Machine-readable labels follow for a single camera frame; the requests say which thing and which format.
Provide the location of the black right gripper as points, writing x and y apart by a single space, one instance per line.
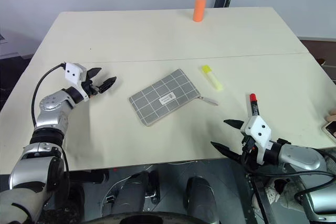
248 153

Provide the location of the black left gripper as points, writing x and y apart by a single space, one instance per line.
89 87

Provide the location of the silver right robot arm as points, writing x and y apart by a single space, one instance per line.
302 155

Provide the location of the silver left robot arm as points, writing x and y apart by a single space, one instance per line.
50 119

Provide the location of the grey checked pencil pouch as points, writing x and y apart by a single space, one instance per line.
162 98

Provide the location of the bystander hand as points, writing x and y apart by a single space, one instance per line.
332 116

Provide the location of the black marker with red cap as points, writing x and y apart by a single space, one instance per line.
254 107

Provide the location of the yellow highlighter pen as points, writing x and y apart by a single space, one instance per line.
212 78

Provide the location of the dark rounded shape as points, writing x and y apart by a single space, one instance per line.
200 197
131 192

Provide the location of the beige knit cloth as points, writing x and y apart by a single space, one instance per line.
286 191

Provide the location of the white smartphone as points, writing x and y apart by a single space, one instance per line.
330 129

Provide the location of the orange cylinder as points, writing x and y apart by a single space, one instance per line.
199 9

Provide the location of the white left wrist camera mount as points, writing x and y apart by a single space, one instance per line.
73 73

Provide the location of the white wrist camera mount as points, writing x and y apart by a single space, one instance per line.
73 73
258 129

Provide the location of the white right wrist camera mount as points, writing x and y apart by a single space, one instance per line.
258 129

